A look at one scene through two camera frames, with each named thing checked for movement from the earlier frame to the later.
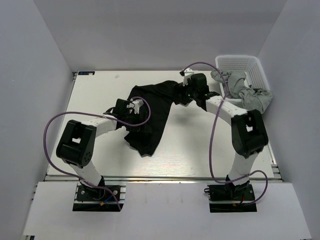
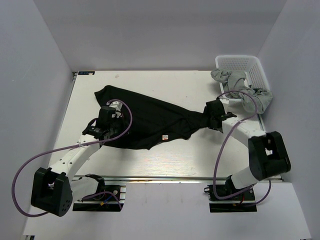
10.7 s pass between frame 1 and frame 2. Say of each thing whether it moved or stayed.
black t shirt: moved
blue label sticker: stayed
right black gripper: moved
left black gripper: moved
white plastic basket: stayed
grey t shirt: stayed
